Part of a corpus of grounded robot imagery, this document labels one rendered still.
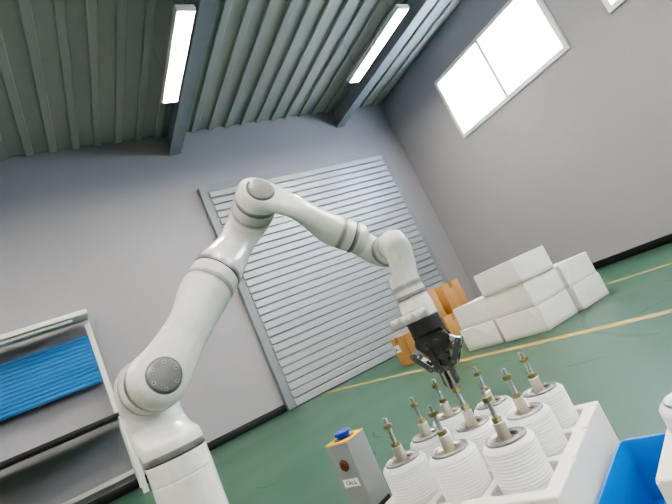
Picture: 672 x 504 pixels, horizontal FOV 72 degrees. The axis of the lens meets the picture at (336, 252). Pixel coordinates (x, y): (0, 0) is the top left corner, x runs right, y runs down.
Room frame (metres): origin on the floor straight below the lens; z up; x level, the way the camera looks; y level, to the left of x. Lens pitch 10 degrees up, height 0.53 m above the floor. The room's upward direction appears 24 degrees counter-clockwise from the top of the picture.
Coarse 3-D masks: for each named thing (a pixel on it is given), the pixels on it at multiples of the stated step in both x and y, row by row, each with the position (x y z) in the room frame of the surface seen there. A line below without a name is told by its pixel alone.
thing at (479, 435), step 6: (480, 426) 1.01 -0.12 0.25; (486, 426) 1.00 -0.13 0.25; (492, 426) 1.01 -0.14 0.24; (456, 432) 1.04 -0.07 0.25; (468, 432) 1.01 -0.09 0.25; (474, 432) 1.00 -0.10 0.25; (480, 432) 1.00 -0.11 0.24; (486, 432) 1.00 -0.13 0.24; (492, 432) 1.00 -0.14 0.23; (456, 438) 1.03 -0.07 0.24; (462, 438) 1.01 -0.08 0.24; (468, 438) 1.00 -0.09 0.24; (474, 438) 1.00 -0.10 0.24; (480, 438) 1.00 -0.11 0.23; (486, 438) 1.00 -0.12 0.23; (480, 444) 1.00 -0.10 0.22; (480, 450) 1.00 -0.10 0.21; (486, 462) 1.00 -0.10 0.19
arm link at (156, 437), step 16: (128, 400) 0.68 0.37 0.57; (128, 416) 0.71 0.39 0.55; (144, 416) 0.72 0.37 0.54; (160, 416) 0.74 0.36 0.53; (176, 416) 0.75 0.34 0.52; (128, 432) 0.71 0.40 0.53; (144, 432) 0.71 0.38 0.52; (160, 432) 0.71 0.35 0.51; (176, 432) 0.70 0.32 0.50; (192, 432) 0.71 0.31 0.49; (144, 448) 0.69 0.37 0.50; (160, 448) 0.68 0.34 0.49; (176, 448) 0.68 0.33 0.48; (192, 448) 0.70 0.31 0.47; (144, 464) 0.69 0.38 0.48; (160, 464) 0.68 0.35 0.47
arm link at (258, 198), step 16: (240, 192) 0.89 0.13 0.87; (256, 192) 0.90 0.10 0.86; (272, 192) 0.91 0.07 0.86; (288, 192) 0.94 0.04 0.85; (240, 208) 0.90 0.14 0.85; (256, 208) 0.90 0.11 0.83; (272, 208) 0.91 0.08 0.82; (288, 208) 0.92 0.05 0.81; (304, 208) 0.94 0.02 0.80; (320, 208) 0.97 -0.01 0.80; (304, 224) 0.95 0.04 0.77; (320, 224) 0.95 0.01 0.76; (336, 224) 0.97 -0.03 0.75; (352, 224) 0.98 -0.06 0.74; (320, 240) 0.99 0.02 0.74; (336, 240) 0.98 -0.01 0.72; (352, 240) 0.98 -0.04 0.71
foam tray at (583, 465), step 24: (576, 408) 1.09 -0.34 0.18; (600, 408) 1.08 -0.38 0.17; (576, 432) 0.97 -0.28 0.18; (600, 432) 1.02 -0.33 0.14; (552, 456) 0.91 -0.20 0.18; (576, 456) 0.88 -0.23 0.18; (600, 456) 0.97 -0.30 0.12; (552, 480) 0.83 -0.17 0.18; (576, 480) 0.84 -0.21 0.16; (600, 480) 0.92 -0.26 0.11
